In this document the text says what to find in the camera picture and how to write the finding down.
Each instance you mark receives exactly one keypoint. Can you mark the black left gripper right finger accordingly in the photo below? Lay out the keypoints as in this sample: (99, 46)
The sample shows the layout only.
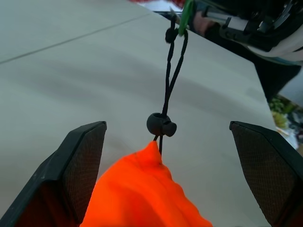
(267, 165)

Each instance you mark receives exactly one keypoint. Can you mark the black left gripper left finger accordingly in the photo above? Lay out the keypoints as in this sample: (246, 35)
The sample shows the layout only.
(71, 165)

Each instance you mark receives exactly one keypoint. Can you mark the green and white clutter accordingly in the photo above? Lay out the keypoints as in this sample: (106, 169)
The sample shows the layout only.
(284, 113)

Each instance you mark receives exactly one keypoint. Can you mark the dark silver robot body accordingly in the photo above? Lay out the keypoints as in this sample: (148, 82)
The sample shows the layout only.
(260, 28)

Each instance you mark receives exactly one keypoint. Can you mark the green clip loop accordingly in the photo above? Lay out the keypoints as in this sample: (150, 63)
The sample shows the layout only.
(185, 17)

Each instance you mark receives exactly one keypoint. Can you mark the red patterned object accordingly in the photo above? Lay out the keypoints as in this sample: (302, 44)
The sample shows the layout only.
(176, 2)

